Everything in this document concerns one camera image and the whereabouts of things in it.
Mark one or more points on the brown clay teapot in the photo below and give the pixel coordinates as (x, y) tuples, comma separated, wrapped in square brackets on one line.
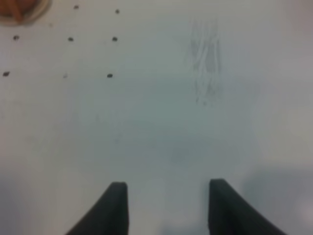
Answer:
[(16, 9)]

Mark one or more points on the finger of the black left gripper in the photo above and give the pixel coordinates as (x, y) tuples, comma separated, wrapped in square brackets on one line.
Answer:
[(109, 215), (230, 214)]

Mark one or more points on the beige round teapot coaster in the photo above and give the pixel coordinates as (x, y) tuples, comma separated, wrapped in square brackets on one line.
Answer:
[(30, 17)]

